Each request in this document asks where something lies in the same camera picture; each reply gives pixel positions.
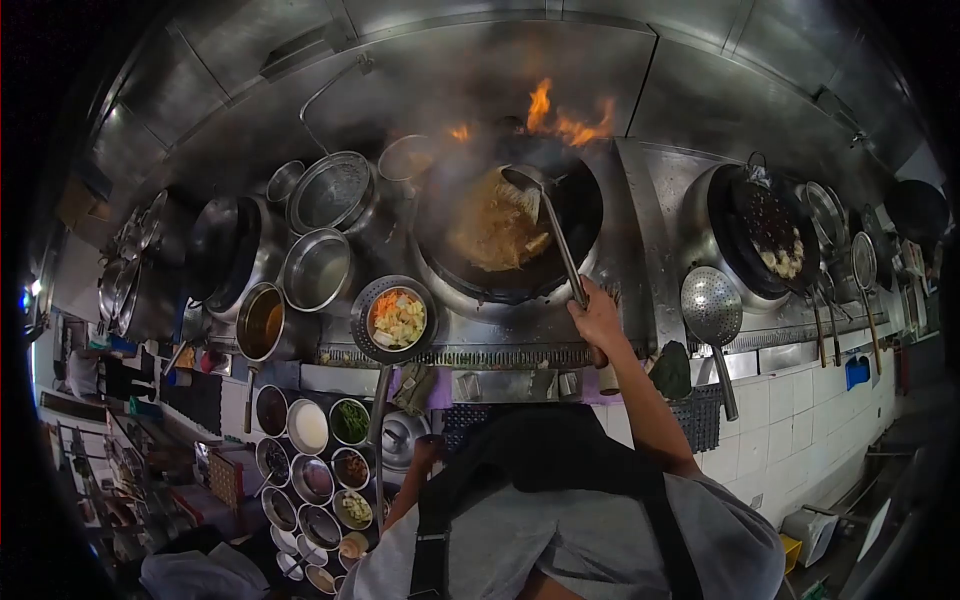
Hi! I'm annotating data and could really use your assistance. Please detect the person's right hand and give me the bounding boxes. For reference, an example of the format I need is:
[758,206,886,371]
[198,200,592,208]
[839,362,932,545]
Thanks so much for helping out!
[566,276,630,355]

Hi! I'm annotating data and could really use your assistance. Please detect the person's left hand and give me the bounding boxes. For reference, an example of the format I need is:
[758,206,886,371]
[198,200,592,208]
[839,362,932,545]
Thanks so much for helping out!
[410,433,446,471]

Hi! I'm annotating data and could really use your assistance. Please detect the person's right fingers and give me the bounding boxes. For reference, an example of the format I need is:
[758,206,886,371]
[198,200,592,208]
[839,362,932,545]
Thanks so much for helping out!
[566,276,603,313]

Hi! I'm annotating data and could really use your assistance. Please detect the long steel ladle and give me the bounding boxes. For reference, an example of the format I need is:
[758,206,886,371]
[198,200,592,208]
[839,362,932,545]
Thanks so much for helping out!
[500,164,611,370]

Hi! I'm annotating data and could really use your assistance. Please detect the large black wok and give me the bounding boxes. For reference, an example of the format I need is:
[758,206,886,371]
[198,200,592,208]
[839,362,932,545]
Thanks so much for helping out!
[411,137,606,304]

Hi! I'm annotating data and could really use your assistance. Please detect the fried noodles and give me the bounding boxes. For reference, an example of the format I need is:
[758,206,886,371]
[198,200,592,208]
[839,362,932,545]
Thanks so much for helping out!
[450,166,552,273]

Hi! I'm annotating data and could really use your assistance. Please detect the dark green cloth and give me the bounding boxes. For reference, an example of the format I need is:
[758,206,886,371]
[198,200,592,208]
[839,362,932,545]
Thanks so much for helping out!
[648,340,693,402]

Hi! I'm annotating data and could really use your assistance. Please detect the round perforated steel skimmer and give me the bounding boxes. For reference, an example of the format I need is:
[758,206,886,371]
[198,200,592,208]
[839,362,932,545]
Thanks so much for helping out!
[679,265,744,423]

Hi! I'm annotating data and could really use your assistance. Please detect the black plastic grid mat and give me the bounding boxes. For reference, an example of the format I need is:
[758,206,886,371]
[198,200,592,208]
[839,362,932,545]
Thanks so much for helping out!
[666,384,723,453]

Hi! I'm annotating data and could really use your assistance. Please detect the bowl of chopped vegetables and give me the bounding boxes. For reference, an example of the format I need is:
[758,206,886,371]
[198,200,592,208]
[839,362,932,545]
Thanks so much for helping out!
[366,288,429,354]

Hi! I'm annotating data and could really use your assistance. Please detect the black wok with dumplings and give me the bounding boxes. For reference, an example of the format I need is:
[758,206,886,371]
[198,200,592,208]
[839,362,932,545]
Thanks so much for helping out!
[705,151,824,300]

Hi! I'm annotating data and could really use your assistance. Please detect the perforated steel strainer pan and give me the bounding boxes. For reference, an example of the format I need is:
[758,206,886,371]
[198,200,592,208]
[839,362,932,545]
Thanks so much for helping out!
[350,274,441,530]

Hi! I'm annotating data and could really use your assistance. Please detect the steel bowl with sauce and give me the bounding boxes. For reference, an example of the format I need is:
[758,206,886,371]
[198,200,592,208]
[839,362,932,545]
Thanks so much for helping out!
[376,134,438,183]

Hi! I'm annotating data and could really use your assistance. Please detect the steel pot lid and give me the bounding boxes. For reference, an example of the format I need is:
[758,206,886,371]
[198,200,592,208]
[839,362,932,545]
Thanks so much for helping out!
[380,410,433,474]

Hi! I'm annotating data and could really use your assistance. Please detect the person's body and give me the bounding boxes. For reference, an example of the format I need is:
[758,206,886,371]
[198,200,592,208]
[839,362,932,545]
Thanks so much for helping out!
[336,403,787,600]

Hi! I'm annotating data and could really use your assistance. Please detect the steel extractor hood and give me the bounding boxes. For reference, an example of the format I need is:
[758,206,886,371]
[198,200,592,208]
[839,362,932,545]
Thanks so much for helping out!
[86,0,927,219]

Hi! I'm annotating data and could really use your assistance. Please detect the round steel sieve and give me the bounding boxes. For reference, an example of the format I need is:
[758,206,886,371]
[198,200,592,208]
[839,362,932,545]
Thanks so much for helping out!
[804,180,849,258]

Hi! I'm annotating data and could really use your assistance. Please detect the wide steel bowl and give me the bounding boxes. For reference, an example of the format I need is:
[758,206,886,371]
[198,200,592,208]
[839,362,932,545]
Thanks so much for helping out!
[282,226,355,314]

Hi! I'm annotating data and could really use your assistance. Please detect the steel mesh strainer on pot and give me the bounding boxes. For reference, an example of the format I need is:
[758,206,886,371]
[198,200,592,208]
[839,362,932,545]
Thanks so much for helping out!
[287,150,378,237]

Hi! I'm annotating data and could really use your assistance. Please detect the small steel bowl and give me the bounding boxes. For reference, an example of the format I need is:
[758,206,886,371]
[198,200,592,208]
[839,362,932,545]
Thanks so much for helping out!
[265,159,306,205]

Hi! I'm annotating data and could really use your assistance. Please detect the steel pot of oil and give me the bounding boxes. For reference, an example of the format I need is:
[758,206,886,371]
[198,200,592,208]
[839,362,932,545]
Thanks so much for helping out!
[235,282,301,435]

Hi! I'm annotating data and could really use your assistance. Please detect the group of steel condiment bowls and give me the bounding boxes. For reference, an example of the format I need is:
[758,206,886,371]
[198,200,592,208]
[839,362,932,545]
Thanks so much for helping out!
[253,383,391,596]

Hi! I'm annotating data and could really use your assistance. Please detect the steel water tap pipe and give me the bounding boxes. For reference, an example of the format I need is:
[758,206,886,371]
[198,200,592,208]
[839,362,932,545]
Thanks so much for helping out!
[298,52,375,156]

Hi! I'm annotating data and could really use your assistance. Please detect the white plastic box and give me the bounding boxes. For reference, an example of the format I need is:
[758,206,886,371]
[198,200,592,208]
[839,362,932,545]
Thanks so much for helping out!
[779,504,840,569]

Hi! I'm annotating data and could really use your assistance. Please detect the black hanging wok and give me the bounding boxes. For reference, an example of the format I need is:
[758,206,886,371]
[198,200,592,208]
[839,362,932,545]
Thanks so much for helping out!
[883,178,951,246]

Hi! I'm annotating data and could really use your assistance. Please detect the large steel wok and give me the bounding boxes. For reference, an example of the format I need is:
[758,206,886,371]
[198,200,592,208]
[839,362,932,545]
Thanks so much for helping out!
[185,194,286,322]

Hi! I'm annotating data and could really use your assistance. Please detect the stack of steel lids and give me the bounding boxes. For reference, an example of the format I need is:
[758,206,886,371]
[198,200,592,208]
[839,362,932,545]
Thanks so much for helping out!
[96,189,187,345]

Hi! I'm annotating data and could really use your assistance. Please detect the steel strainer ladle wooden handle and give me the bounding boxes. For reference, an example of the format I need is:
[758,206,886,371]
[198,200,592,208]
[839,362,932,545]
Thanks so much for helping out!
[849,231,885,377]

